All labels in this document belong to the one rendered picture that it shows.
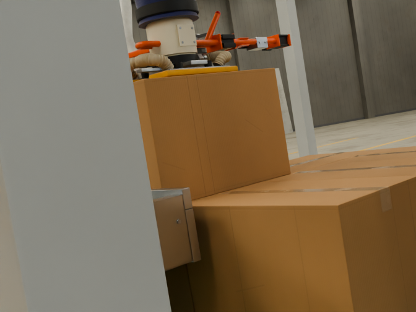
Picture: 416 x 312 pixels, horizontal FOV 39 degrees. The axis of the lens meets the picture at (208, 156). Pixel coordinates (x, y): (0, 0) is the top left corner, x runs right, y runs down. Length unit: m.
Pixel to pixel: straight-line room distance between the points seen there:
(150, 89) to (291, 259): 0.68
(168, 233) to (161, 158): 0.29
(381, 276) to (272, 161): 0.74
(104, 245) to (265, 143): 1.55
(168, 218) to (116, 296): 1.00
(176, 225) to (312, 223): 0.39
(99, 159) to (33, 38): 0.13
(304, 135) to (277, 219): 3.71
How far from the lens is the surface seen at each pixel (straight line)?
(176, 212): 1.61
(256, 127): 2.08
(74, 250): 0.58
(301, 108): 5.19
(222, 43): 2.25
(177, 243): 1.62
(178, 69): 1.96
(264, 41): 2.46
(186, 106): 1.87
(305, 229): 1.47
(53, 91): 0.57
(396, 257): 1.61
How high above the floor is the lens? 0.78
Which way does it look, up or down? 3 degrees down
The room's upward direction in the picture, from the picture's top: 9 degrees counter-clockwise
